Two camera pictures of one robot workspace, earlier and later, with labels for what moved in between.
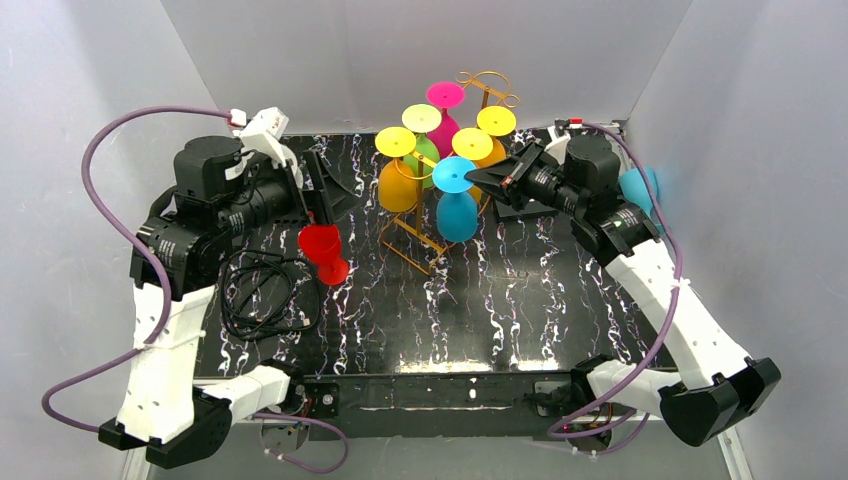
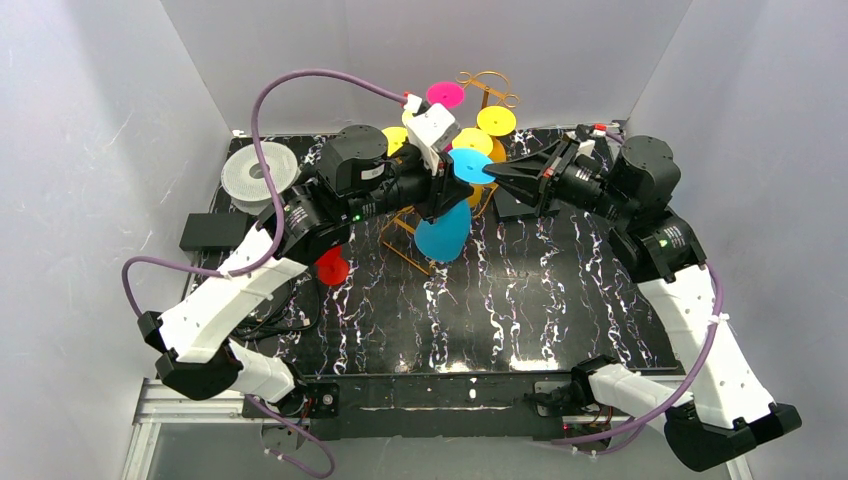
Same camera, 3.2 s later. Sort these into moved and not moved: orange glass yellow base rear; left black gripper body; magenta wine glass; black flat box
Moved: left black gripper body
Not moved: black flat box; orange glass yellow base rear; magenta wine glass
